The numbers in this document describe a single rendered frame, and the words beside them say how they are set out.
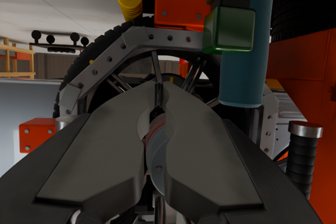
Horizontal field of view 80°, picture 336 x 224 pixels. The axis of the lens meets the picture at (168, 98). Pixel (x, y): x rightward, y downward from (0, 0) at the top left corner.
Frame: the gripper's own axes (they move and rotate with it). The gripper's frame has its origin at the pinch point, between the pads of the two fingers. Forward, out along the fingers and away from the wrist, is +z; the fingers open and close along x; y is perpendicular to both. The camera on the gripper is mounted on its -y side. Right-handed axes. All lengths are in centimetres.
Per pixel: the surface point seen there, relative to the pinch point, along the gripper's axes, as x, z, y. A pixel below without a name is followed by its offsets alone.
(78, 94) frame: -18.8, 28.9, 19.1
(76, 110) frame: -19.2, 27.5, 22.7
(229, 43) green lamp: 6.0, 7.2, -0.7
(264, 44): 18.7, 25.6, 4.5
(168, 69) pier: 34, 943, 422
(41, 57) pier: -586, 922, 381
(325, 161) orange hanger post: 51, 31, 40
